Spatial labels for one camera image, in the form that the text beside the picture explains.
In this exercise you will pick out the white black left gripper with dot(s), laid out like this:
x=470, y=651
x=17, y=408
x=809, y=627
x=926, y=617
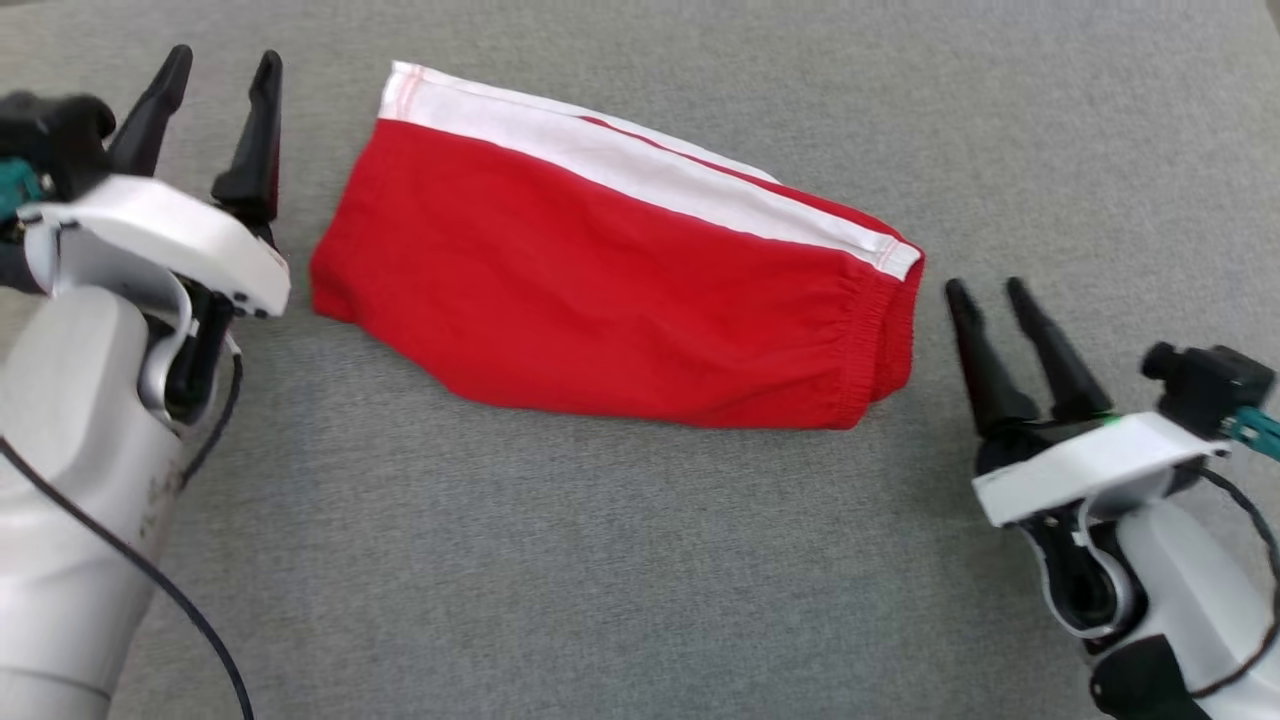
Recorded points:
x=170, y=235

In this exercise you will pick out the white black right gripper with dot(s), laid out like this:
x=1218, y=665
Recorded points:
x=1090, y=465

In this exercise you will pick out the red shorts with white stripe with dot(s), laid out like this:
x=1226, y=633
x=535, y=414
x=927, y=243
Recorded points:
x=600, y=290

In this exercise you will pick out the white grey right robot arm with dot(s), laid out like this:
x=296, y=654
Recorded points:
x=1180, y=600

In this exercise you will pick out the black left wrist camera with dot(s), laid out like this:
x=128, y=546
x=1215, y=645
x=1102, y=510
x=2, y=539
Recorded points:
x=55, y=135

